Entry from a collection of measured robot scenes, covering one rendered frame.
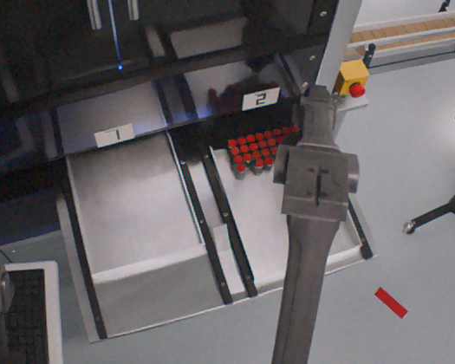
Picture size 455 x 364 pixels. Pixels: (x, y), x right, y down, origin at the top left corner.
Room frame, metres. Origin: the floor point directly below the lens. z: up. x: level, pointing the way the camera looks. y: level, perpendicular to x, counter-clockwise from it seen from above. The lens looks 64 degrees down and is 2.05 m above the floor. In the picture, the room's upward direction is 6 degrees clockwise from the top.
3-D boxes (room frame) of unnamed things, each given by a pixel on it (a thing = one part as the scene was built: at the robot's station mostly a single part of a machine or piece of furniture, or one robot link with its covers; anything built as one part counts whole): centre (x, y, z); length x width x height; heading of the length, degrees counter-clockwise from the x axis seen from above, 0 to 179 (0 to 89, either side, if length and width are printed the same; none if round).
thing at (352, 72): (0.86, -0.27, 1.00); 0.08 x 0.07 x 0.07; 24
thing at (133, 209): (0.51, 0.22, 0.90); 0.34 x 0.26 x 0.04; 24
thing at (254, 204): (0.55, -0.14, 0.90); 0.34 x 0.26 x 0.04; 23
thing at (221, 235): (0.38, -0.02, 0.91); 0.14 x 0.03 x 0.06; 23
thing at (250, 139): (0.69, -0.07, 0.90); 0.18 x 0.02 x 0.05; 113
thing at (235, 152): (0.67, -0.08, 0.90); 0.18 x 0.02 x 0.05; 113
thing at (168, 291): (0.52, 0.04, 0.87); 0.70 x 0.48 x 0.02; 114
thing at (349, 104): (0.90, -0.27, 0.87); 0.14 x 0.13 x 0.02; 24
